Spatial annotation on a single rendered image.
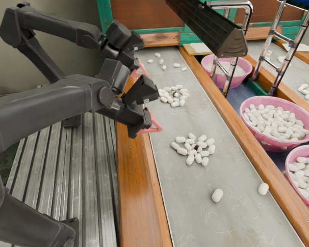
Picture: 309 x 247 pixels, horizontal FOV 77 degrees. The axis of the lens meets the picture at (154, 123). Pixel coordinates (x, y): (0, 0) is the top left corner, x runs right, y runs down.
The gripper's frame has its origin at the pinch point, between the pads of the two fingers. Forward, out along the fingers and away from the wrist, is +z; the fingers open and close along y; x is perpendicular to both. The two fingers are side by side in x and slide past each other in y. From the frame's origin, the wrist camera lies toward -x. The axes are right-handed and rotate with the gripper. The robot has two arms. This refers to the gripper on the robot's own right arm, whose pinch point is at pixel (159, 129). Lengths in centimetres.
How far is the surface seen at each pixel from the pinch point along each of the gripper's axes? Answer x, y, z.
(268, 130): -18.7, 2.3, 39.4
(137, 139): 11.0, 5.3, 1.3
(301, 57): -55, 52, 81
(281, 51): -52, 65, 80
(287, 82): -38, 32, 63
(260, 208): -5.9, -22.9, 24.7
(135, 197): 13.0, -14.6, -1.3
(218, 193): -1.0, -17.9, 15.6
